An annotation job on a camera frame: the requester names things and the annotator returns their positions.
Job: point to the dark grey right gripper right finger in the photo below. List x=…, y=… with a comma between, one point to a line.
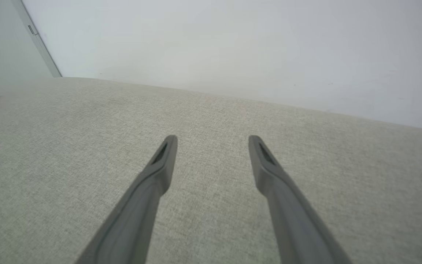
x=295, y=220

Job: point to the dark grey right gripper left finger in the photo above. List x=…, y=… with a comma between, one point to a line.
x=137, y=212

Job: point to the grey fabric sofa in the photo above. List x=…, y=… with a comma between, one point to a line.
x=211, y=117

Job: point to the grey wall trim strip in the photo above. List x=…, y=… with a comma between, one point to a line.
x=37, y=38

